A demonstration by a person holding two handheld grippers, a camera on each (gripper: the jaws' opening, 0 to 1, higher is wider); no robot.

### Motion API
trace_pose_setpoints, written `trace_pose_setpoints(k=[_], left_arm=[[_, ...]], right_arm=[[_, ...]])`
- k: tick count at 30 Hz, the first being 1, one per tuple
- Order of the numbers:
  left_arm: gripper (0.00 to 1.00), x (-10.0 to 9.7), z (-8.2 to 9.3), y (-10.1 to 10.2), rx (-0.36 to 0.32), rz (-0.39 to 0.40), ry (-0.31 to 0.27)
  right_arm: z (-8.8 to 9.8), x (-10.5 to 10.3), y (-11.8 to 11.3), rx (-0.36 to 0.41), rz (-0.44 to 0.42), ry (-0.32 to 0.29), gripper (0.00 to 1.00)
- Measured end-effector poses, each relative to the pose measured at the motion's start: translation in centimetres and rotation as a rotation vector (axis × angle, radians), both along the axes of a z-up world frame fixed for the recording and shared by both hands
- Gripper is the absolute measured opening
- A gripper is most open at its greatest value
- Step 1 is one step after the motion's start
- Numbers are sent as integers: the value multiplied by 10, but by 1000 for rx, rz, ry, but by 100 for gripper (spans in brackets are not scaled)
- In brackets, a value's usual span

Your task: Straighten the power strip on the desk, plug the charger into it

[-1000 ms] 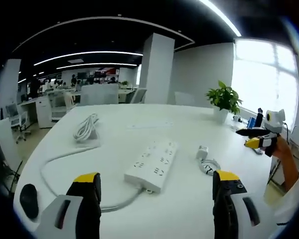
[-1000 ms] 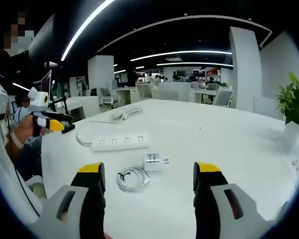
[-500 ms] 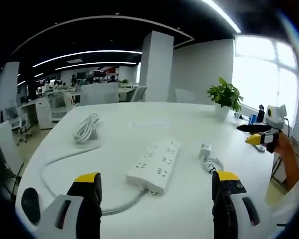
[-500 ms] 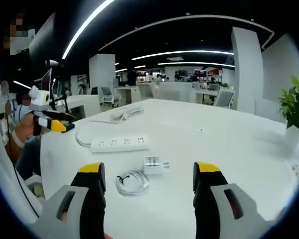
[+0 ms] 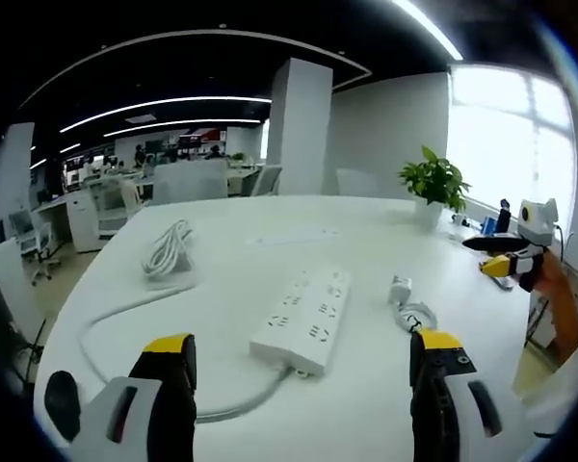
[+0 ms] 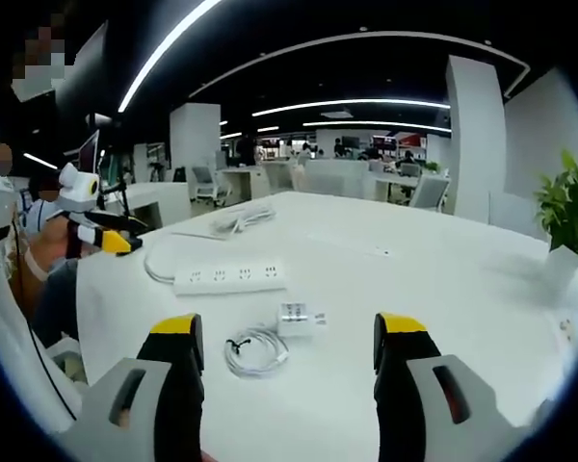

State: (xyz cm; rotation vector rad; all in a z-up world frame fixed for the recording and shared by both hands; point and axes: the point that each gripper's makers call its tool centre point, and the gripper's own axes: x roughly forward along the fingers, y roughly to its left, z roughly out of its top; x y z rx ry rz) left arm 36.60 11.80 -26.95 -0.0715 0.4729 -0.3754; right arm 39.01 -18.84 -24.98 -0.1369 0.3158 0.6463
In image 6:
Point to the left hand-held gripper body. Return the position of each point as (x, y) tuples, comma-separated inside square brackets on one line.
[(79, 188)]

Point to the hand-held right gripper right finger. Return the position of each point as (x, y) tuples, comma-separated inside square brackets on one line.
[(414, 385)]

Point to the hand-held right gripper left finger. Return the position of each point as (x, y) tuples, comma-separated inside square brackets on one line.
[(168, 385)]

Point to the white power strip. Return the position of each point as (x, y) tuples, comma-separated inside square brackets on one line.
[(231, 279)]

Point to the white charger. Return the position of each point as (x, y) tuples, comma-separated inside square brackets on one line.
[(296, 320)]

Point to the white background desk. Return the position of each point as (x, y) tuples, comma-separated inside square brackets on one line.
[(159, 199)]

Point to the long ceiling light strip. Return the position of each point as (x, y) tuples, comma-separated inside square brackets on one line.
[(159, 58)]

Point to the white desk partition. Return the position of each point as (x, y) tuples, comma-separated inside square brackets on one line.
[(337, 177)]

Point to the straight ceiling light strip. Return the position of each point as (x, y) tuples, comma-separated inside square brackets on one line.
[(351, 106)]

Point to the computer monitor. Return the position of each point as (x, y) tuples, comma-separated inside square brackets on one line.
[(89, 151)]

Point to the person's grey trouser leg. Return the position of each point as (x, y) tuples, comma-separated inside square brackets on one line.
[(58, 308)]

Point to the person in grey clothes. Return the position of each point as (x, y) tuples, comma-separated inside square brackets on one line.
[(0, 231)]

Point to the grey office chair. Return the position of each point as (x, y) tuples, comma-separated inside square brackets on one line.
[(204, 185), (428, 192)]

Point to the white plant pot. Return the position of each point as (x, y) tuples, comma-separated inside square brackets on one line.
[(563, 267)]

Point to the green potted plant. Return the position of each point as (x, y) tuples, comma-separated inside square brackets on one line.
[(570, 207)]

